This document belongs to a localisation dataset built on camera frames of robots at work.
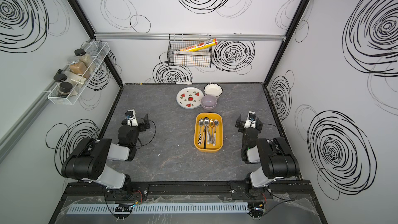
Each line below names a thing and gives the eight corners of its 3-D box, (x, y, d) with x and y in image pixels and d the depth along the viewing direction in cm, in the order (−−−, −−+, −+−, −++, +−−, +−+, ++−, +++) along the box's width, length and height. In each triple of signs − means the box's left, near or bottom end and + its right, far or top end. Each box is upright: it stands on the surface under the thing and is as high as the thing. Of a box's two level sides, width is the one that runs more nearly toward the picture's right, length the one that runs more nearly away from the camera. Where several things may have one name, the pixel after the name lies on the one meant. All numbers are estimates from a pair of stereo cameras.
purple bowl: (200, 111, 106) (200, 106, 102) (200, 98, 113) (200, 93, 109) (217, 111, 106) (217, 106, 102) (216, 98, 113) (216, 93, 109)
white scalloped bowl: (201, 93, 116) (201, 90, 114) (208, 84, 123) (208, 81, 120) (218, 100, 112) (218, 96, 110) (224, 90, 119) (224, 87, 116)
